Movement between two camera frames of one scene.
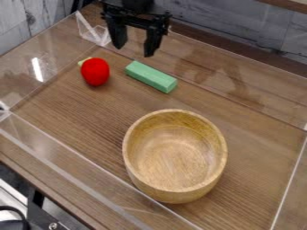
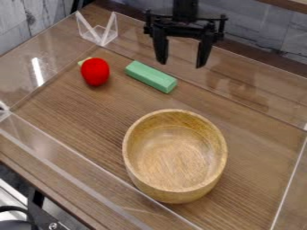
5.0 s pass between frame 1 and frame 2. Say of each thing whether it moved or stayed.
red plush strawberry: stayed
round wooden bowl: stayed
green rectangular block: stayed
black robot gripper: moved
